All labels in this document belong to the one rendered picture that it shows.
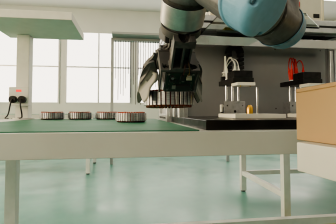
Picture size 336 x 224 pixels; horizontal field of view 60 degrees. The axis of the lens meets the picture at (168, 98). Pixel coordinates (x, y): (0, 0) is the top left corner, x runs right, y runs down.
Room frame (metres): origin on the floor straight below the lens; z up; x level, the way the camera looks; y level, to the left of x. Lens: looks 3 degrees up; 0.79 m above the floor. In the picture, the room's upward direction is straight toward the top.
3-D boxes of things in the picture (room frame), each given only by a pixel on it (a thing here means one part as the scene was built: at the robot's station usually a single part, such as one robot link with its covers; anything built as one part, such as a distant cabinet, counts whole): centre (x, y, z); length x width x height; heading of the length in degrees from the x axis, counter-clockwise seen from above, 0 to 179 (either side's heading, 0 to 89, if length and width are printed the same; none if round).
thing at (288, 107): (1.06, -0.47, 0.80); 0.08 x 0.05 x 0.06; 98
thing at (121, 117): (1.06, 0.14, 0.77); 0.11 x 0.11 x 0.04
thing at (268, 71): (1.16, -0.33, 0.92); 0.66 x 0.01 x 0.30; 98
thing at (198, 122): (0.92, -0.37, 0.76); 0.64 x 0.47 x 0.02; 98
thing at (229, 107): (1.03, -0.23, 0.80); 0.08 x 0.05 x 0.06; 98
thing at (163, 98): (0.65, 0.00, 0.82); 0.11 x 0.11 x 0.04
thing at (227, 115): (0.89, -0.25, 0.78); 0.15 x 0.15 x 0.01; 8
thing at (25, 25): (1.35, 0.61, 0.98); 0.37 x 0.35 x 0.46; 98
